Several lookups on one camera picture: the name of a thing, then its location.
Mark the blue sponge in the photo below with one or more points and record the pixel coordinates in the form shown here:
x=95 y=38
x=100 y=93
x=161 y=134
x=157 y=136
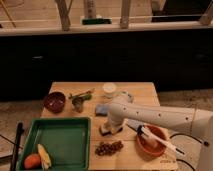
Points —
x=101 y=110

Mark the purple bowl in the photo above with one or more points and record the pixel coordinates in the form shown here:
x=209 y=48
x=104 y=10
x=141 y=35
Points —
x=55 y=102

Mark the green cup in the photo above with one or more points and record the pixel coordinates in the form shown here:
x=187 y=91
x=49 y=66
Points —
x=130 y=96

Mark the orange bowl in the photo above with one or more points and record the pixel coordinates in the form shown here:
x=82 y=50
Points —
x=150 y=146

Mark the green base white post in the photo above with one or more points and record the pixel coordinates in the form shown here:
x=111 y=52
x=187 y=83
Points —
x=90 y=16

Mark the yellow corn cob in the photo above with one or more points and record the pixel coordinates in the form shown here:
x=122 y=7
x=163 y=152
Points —
x=45 y=159

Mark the green plastic tray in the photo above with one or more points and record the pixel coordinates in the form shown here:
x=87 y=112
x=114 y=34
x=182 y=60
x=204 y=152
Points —
x=66 y=140

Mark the grey metal cup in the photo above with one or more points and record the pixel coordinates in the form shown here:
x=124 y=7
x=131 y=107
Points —
x=78 y=104

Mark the white brush with black head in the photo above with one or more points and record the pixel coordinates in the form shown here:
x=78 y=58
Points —
x=169 y=145

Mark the black pole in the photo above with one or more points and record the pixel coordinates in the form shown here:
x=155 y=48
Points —
x=16 y=147

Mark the bunch of red grapes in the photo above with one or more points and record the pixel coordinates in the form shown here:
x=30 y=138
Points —
x=105 y=148

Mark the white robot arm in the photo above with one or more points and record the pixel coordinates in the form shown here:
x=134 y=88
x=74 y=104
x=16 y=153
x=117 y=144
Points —
x=191 y=121

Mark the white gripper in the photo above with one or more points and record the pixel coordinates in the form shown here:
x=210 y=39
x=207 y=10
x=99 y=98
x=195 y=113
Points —
x=114 y=129

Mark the grey cloth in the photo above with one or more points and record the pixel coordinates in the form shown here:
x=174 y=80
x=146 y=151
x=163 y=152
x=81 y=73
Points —
x=134 y=124

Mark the orange fruit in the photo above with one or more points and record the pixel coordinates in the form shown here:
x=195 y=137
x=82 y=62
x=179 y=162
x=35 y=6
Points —
x=32 y=161

